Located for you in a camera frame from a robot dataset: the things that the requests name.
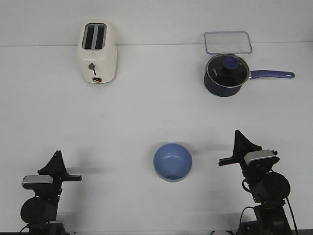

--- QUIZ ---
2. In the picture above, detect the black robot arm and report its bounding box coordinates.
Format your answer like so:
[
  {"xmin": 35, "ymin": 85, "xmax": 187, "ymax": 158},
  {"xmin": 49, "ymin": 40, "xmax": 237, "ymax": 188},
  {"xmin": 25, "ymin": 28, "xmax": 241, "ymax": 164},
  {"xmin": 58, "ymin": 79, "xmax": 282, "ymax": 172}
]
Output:
[
  {"xmin": 219, "ymin": 130, "xmax": 292, "ymax": 235},
  {"xmin": 20, "ymin": 150, "xmax": 82, "ymax": 235}
]

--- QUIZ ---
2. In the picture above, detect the glass pot lid blue knob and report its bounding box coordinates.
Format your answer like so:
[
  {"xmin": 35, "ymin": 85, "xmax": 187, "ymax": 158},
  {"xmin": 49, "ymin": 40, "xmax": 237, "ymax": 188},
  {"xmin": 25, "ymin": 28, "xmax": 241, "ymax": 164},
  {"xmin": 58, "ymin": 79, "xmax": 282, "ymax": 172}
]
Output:
[{"xmin": 206, "ymin": 54, "xmax": 250, "ymax": 88}]

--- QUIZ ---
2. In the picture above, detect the white two-slot toaster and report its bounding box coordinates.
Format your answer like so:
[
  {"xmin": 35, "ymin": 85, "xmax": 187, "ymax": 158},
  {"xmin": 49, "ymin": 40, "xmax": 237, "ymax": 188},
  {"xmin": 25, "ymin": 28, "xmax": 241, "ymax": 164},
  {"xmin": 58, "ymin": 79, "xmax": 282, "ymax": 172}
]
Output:
[{"xmin": 77, "ymin": 20, "xmax": 117, "ymax": 84}]

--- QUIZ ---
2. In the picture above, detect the clear plastic container blue rim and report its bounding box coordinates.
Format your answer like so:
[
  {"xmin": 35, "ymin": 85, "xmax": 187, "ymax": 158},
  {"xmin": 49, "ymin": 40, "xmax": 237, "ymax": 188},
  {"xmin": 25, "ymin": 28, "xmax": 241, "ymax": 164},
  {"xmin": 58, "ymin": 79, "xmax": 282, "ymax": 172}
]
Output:
[{"xmin": 204, "ymin": 31, "xmax": 253, "ymax": 55}]

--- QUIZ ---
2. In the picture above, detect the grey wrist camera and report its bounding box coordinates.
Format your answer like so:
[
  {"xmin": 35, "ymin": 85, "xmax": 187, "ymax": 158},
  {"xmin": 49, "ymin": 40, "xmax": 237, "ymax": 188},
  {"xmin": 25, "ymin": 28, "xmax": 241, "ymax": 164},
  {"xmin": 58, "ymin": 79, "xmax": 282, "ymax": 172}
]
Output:
[
  {"xmin": 22, "ymin": 175, "xmax": 53, "ymax": 189},
  {"xmin": 244, "ymin": 150, "xmax": 277, "ymax": 165}
]

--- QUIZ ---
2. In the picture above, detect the dark blue saucepan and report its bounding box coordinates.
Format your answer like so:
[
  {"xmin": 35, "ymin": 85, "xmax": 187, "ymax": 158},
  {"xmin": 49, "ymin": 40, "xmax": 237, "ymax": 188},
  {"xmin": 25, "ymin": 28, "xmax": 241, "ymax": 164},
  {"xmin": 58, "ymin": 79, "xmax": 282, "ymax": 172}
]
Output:
[{"xmin": 203, "ymin": 54, "xmax": 295, "ymax": 97}]

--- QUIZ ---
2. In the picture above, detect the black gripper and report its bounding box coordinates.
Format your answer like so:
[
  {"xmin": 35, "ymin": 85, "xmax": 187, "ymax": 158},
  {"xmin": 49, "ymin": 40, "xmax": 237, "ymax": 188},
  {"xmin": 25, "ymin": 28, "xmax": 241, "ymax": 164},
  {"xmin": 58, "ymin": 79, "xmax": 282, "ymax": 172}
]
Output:
[
  {"xmin": 35, "ymin": 150, "xmax": 82, "ymax": 198},
  {"xmin": 218, "ymin": 130, "xmax": 279, "ymax": 181}
]

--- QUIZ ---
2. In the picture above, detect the blue bowl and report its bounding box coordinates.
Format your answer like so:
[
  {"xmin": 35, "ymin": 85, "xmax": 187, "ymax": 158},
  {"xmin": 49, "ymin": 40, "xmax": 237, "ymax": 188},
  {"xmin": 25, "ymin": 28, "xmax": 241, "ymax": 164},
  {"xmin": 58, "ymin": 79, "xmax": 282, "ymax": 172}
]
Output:
[{"xmin": 153, "ymin": 143, "xmax": 193, "ymax": 179}]

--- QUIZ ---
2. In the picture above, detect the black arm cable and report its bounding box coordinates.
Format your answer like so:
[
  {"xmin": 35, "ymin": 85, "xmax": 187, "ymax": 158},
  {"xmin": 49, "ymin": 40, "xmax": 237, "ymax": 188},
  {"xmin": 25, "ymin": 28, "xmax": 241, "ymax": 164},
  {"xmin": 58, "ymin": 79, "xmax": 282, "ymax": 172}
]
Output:
[{"xmin": 238, "ymin": 180, "xmax": 299, "ymax": 235}]

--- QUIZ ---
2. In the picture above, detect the green bowl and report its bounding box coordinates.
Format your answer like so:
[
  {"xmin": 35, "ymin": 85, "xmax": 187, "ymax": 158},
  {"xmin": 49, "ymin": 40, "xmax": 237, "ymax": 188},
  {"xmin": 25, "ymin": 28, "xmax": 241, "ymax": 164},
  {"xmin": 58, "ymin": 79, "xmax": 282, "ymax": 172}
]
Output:
[{"xmin": 158, "ymin": 175, "xmax": 187, "ymax": 183}]

